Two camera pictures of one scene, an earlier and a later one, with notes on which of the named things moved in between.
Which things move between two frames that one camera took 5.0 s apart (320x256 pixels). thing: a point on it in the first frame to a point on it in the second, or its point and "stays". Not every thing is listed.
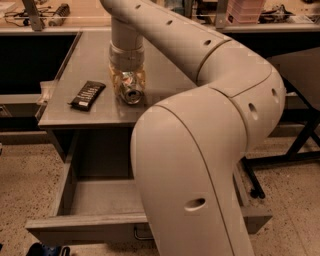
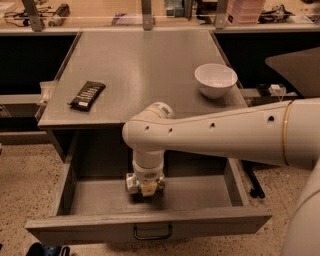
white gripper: x=126 y=57 to x=148 y=175
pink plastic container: x=244 y=11 stays
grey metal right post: x=220 y=21 stays
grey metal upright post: x=31 y=10 stays
